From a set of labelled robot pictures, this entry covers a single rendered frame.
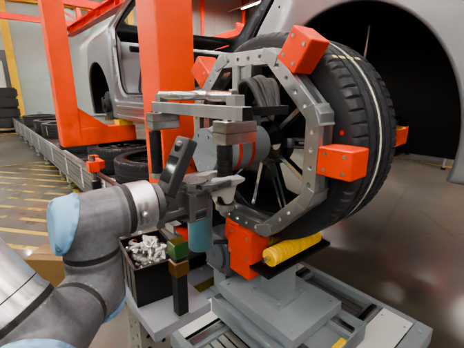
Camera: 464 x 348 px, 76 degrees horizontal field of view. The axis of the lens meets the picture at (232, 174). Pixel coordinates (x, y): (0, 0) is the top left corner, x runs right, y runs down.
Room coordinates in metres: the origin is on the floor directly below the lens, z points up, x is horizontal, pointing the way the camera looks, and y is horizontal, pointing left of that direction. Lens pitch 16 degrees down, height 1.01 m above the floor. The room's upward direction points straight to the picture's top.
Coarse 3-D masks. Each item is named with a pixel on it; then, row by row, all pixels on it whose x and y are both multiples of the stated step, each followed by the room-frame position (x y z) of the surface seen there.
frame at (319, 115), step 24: (264, 48) 0.84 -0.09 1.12; (216, 72) 1.00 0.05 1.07; (288, 72) 0.78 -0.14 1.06; (312, 96) 0.74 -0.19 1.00; (312, 120) 0.71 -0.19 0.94; (312, 144) 0.71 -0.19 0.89; (312, 168) 0.71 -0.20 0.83; (312, 192) 0.70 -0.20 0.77; (240, 216) 0.91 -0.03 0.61; (264, 216) 0.89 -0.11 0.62; (288, 216) 0.76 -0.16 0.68
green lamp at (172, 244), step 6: (168, 240) 0.65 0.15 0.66; (174, 240) 0.65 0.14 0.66; (180, 240) 0.65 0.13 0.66; (168, 246) 0.65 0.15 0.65; (174, 246) 0.63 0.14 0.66; (180, 246) 0.64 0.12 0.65; (186, 246) 0.65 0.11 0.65; (168, 252) 0.65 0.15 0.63; (174, 252) 0.63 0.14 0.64; (180, 252) 0.63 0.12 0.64; (186, 252) 0.65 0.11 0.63; (174, 258) 0.63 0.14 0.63; (180, 258) 0.64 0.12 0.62
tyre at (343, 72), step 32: (288, 32) 0.91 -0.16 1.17; (320, 64) 0.80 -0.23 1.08; (352, 64) 0.84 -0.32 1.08; (352, 96) 0.75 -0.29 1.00; (384, 96) 0.85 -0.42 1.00; (352, 128) 0.72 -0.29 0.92; (384, 128) 0.81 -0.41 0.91; (384, 160) 0.81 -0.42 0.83; (352, 192) 0.74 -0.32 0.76; (320, 224) 0.78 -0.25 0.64
